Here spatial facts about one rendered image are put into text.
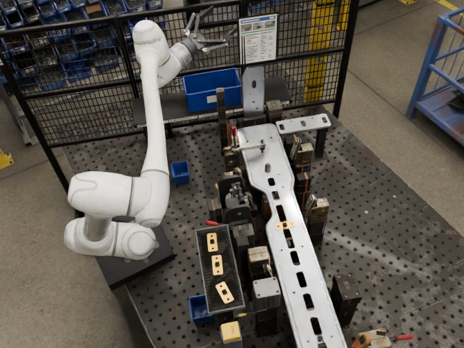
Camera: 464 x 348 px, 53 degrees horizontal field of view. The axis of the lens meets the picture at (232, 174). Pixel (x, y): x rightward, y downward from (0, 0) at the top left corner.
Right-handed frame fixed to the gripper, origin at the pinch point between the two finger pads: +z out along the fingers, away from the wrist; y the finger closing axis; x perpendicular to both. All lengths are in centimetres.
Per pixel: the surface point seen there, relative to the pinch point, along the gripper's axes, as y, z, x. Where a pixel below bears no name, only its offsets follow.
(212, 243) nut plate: 61, -64, -23
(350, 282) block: 111, -34, -27
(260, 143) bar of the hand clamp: 38, -9, -56
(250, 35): -9, 31, -55
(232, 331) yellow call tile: 90, -81, -8
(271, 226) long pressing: 72, -37, -44
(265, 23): -7, 39, -50
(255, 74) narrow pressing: 12, 13, -47
